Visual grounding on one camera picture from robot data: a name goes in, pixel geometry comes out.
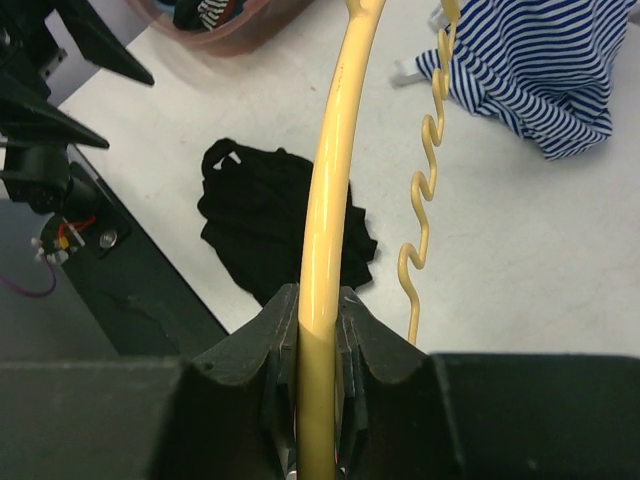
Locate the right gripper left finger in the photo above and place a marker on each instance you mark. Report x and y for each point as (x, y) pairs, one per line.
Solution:
(234, 416)

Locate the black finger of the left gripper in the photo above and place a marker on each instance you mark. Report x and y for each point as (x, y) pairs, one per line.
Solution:
(29, 54)

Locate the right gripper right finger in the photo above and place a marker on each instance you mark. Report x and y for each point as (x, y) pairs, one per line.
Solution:
(392, 421)

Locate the yellow plastic hanger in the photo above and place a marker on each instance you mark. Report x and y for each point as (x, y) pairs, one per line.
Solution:
(325, 219)

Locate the black tank top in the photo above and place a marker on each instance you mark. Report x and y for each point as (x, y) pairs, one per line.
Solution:
(255, 205)

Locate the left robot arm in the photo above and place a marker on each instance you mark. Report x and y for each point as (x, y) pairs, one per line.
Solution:
(40, 175)

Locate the blue striped tank top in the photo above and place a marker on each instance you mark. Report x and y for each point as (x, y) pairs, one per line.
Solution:
(543, 68)

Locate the pile of dark clothes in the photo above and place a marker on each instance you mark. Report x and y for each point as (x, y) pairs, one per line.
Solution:
(199, 15)

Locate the pink laundry basket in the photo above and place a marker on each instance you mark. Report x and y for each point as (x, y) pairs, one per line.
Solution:
(220, 28)

